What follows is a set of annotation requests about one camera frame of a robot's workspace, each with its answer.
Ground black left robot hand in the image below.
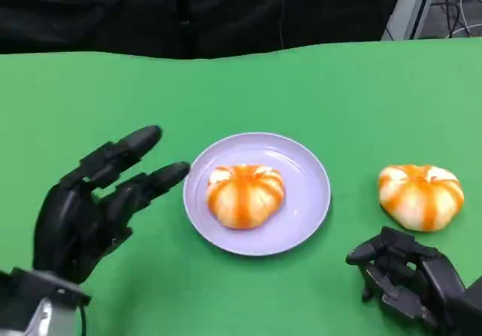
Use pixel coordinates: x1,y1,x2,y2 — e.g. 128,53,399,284
32,124,191,285

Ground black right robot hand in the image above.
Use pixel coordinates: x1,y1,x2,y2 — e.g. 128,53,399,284
345,226,467,332

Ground orange and white bread roll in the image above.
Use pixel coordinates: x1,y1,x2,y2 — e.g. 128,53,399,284
378,164,465,233
205,164,285,231

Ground green table cloth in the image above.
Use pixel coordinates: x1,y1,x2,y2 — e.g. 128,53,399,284
0,36,482,336

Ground lilac plate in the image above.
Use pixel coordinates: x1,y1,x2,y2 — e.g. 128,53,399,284
182,131,332,257

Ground black backdrop curtain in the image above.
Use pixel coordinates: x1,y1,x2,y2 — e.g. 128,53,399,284
0,0,411,60

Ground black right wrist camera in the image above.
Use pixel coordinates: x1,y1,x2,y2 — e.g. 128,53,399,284
440,275,482,336

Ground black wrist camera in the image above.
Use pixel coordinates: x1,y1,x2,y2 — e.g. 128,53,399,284
440,275,482,336
0,267,93,310

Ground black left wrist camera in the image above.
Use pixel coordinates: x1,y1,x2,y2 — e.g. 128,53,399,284
0,267,93,310

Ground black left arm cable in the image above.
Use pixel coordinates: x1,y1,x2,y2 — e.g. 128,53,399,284
77,301,88,336

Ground white cable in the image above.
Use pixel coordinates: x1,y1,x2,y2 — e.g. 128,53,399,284
458,0,482,36

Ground grey metal frame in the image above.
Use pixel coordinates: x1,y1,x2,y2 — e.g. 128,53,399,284
382,0,445,41

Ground black floor cable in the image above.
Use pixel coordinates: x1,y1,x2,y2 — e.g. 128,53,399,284
431,0,482,38

